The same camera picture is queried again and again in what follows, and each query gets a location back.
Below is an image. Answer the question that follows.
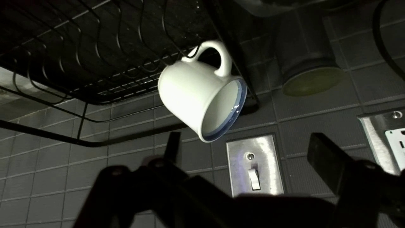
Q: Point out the metal light switch plate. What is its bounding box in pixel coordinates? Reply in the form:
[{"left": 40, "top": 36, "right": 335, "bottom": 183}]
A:
[{"left": 226, "top": 133, "right": 287, "bottom": 198}]

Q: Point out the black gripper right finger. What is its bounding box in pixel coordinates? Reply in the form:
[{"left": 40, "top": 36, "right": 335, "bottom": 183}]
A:
[{"left": 307, "top": 132, "right": 405, "bottom": 228}]

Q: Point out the round metal canister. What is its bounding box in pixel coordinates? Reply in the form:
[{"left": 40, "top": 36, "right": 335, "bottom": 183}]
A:
[{"left": 277, "top": 8, "right": 349, "bottom": 98}]

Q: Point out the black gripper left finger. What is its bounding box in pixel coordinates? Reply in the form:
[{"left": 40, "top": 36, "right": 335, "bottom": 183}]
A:
[{"left": 72, "top": 131, "right": 239, "bottom": 228}]

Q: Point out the white mug with blue rim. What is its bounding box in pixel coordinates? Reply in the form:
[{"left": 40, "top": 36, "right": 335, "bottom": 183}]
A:
[{"left": 158, "top": 39, "right": 250, "bottom": 145}]

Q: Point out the black wire dish rack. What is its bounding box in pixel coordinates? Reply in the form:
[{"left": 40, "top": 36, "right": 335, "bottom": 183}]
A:
[{"left": 0, "top": 0, "right": 261, "bottom": 150}]

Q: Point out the white switch toggle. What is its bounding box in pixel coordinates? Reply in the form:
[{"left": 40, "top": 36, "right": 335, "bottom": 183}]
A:
[{"left": 247, "top": 167, "right": 263, "bottom": 191}]

